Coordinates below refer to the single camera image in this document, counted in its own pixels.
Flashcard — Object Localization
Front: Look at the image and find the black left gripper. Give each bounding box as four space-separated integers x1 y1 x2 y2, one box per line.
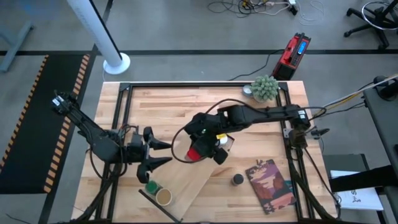
126 126 174 184

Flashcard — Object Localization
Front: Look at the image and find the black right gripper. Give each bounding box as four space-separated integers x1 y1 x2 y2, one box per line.
183 111 229 166

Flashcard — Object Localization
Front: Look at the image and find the white-lid spice jar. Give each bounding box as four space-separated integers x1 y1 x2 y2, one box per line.
217 134 234 152

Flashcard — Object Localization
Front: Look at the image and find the red-lid patterned paprika tin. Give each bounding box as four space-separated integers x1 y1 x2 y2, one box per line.
185 147 202 162

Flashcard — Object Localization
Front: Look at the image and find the black-lid brown spice jar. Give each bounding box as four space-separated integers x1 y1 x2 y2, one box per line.
231 173 245 187

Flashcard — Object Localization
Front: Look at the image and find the green-lid spice jar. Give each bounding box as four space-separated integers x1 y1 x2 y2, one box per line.
145 180 162 196

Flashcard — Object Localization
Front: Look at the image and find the tan-lid spice jar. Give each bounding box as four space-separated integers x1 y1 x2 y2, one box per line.
155 188 174 207

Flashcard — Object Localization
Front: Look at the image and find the colourful landscape-print book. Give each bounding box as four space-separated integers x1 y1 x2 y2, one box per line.
244 159 297 215

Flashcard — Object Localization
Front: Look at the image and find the potted green succulent plant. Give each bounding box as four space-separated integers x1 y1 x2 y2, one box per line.
250 74 280 103

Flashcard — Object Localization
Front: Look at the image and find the black hazard-striped floor mat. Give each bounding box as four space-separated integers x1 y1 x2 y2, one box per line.
0 54 96 195

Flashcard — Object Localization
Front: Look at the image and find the red black power station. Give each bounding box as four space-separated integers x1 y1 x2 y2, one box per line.
272 32 312 81

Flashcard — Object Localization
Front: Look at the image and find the white tower fan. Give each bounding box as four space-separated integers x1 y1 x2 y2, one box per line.
65 0 131 75

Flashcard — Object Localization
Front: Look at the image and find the white paper sheet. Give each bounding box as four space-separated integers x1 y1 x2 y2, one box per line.
329 169 385 212

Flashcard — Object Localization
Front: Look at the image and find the black beam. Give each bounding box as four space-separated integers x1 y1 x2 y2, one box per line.
328 164 398 193

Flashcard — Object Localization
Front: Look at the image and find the grey table leg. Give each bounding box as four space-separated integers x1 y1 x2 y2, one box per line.
0 20 35 74

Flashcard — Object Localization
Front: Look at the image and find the black side desk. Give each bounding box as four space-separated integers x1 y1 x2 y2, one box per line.
362 86 398 175

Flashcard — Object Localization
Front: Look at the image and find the black desk clamp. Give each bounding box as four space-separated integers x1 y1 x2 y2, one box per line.
372 75 398 101

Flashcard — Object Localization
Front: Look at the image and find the black office chair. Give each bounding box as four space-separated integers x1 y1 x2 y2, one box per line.
343 0 398 50

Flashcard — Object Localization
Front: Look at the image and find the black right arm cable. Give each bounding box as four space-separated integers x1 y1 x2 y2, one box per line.
170 98 259 164

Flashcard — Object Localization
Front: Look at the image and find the wooden shelf with wire legs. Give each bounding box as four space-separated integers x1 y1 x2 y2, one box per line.
137 115 235 224

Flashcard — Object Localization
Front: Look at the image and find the black aluminium table frame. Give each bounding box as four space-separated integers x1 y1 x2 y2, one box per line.
73 81 338 224

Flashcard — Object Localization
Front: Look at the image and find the black power cable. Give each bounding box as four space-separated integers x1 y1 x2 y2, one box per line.
228 49 284 82

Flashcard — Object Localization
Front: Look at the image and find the tangle of floor cables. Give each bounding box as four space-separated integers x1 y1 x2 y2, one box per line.
206 0 299 16

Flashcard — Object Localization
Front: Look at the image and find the yellow white cable bundle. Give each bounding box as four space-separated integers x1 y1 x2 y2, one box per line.
317 73 398 114

